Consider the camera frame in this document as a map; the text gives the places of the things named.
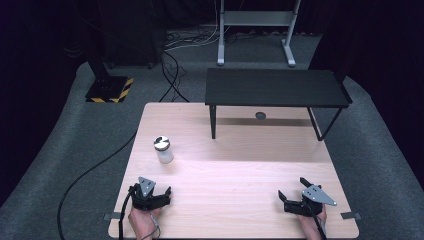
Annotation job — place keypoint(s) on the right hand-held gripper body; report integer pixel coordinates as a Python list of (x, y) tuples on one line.
[(308, 205)]

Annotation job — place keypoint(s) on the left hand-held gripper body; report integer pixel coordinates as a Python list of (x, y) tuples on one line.
[(146, 200)]

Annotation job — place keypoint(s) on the white jar with silver lid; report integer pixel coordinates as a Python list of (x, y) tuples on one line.
[(164, 151)]

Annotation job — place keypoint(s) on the black metal shelf rack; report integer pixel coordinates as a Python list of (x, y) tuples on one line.
[(273, 87)]

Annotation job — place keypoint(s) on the person's left hand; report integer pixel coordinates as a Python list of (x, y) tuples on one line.
[(143, 223)]

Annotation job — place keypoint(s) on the person's right hand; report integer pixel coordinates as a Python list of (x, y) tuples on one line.
[(311, 228)]

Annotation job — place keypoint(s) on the grey tape strip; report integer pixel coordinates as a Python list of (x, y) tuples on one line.
[(111, 216), (350, 215)]

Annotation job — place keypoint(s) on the grey round table grommet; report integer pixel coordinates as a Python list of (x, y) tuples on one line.
[(260, 115)]

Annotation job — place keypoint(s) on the black yellow striped stand base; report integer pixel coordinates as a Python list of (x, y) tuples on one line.
[(110, 89)]

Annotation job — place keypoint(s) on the dark curtain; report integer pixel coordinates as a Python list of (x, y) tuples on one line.
[(383, 66), (33, 83)]

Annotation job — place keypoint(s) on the black cabinet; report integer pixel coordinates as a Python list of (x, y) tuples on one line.
[(133, 33)]

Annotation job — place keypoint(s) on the white metal stand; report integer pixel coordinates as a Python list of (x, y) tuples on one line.
[(256, 18)]

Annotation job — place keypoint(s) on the black stand post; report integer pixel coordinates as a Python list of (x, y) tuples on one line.
[(98, 63)]

